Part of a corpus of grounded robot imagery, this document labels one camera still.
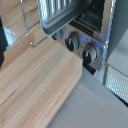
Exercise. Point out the dark blue book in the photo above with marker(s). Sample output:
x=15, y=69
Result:
x=2, y=43

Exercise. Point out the black oven knob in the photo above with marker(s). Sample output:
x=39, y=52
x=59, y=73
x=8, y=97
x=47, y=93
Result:
x=90, y=53
x=72, y=42

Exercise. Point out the silver black toaster oven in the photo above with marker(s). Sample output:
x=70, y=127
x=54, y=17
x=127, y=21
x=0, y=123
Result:
x=96, y=20

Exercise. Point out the woven beige divider screen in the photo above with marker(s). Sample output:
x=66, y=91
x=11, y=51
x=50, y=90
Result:
x=116, y=83

